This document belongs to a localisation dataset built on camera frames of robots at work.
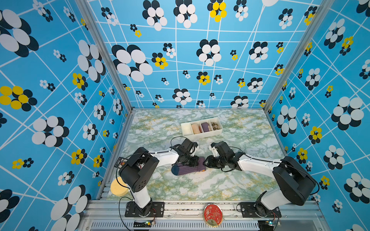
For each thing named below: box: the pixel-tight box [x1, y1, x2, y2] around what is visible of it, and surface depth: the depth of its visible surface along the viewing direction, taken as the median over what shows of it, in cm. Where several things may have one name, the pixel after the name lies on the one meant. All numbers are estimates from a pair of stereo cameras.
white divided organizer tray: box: [180, 116, 224, 140], surface depth 104 cm
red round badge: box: [203, 203, 224, 228], surface depth 71 cm
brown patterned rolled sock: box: [210, 121, 221, 131], surface depth 104 cm
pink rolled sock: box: [191, 123, 202, 135], surface depth 102 cm
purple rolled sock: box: [200, 122, 210, 133], surface depth 104 cm
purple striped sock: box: [171, 157, 207, 176], surface depth 88 cm
